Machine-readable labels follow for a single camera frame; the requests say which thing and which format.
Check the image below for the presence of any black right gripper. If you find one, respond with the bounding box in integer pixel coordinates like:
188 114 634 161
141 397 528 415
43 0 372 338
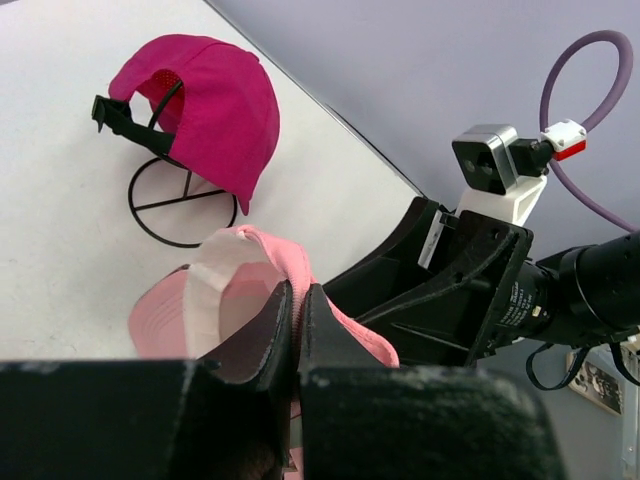
323 197 533 366

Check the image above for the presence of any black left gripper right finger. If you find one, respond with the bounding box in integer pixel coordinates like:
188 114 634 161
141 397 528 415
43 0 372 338
299 285 567 480

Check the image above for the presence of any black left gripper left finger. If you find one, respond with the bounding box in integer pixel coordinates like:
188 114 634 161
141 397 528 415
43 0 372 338
1 281 293 479

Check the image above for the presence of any light pink baseball cap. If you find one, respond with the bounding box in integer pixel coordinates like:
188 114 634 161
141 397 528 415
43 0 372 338
127 224 400 471

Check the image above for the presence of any magenta baseball cap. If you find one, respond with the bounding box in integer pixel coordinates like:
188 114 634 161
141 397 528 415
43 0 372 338
92 34 280 213

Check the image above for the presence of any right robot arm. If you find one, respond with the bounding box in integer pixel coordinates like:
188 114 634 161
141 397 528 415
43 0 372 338
324 197 639 385

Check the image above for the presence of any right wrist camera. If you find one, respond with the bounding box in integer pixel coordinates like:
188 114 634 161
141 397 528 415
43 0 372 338
452 124 554 227

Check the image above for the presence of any black wire hat stand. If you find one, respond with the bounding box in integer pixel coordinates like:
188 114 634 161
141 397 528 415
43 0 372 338
127 80 226 249

